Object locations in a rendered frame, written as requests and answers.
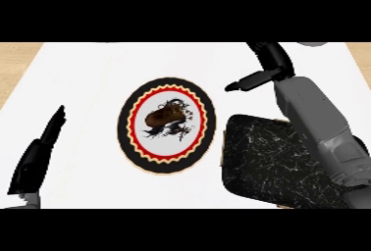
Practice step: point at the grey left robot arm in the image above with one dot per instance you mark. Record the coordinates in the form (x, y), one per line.
(28, 201)

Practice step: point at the oval black red dragon tray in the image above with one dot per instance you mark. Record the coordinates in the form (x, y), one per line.
(165, 157)

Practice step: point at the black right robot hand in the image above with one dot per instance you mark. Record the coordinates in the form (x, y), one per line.
(277, 60)

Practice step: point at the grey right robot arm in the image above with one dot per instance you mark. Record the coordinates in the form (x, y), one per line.
(313, 124)

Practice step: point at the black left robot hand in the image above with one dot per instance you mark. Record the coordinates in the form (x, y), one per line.
(34, 163)

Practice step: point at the grey rounded object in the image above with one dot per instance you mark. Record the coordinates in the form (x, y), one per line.
(311, 43)

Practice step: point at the black speckled square plate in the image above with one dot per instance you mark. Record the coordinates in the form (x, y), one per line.
(270, 163)

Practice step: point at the brown sweet potato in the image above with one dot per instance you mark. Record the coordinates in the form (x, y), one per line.
(164, 117)

